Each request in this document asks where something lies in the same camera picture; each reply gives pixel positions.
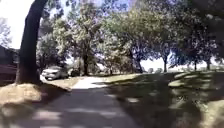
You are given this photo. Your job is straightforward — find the row of trees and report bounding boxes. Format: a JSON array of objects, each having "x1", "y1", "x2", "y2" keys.
[{"x1": 35, "y1": 0, "x2": 224, "y2": 76}]

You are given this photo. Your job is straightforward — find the dark car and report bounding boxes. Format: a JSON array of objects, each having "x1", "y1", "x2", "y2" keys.
[{"x1": 69, "y1": 67, "x2": 82, "y2": 78}]

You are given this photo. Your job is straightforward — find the grey concrete pavement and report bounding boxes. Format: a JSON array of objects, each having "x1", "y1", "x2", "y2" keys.
[{"x1": 6, "y1": 76, "x2": 145, "y2": 128}]

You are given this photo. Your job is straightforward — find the silver car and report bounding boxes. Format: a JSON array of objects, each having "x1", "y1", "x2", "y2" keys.
[{"x1": 41, "y1": 66, "x2": 70, "y2": 82}]

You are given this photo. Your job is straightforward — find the shaded grass lawn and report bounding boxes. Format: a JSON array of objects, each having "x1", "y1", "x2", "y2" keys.
[{"x1": 99, "y1": 69, "x2": 224, "y2": 128}]

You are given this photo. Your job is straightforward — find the thick leaning tree trunk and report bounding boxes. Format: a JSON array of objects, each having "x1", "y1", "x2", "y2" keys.
[{"x1": 14, "y1": 0, "x2": 50, "y2": 85}]

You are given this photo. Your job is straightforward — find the dry grass strip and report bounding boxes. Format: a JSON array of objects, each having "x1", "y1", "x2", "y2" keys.
[{"x1": 0, "y1": 76, "x2": 83, "y2": 128}]

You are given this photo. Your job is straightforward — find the dark building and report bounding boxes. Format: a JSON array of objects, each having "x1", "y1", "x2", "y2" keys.
[{"x1": 0, "y1": 44, "x2": 22, "y2": 85}]

